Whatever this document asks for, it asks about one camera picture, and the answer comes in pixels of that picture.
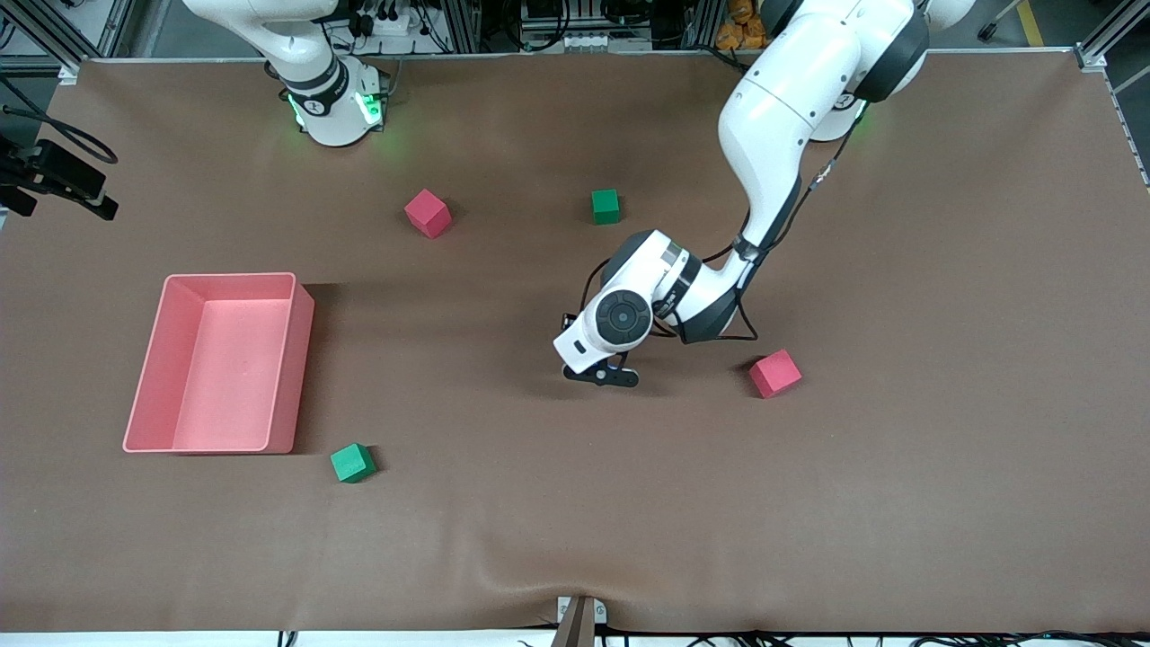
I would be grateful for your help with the brown table mat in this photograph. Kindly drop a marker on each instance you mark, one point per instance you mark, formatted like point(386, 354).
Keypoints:
point(575, 503)

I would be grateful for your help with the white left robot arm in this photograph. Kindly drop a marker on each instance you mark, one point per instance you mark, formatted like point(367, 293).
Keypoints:
point(773, 99)

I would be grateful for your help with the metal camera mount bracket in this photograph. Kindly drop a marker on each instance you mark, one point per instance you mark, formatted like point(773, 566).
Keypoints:
point(579, 620)

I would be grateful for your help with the pink plastic bin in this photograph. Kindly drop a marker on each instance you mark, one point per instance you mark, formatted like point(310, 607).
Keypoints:
point(225, 395)

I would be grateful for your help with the green foam cube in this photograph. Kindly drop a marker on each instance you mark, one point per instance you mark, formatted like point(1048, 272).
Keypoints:
point(605, 208)
point(351, 464)

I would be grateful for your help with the aluminium frame profile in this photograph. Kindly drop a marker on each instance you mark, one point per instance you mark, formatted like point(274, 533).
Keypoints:
point(1092, 56)
point(463, 27)
point(40, 27)

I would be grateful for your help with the white power strip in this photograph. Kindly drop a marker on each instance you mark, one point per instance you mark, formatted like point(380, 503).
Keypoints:
point(404, 25)

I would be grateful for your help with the red foam cube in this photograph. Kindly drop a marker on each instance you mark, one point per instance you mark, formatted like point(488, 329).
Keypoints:
point(427, 214)
point(774, 374)

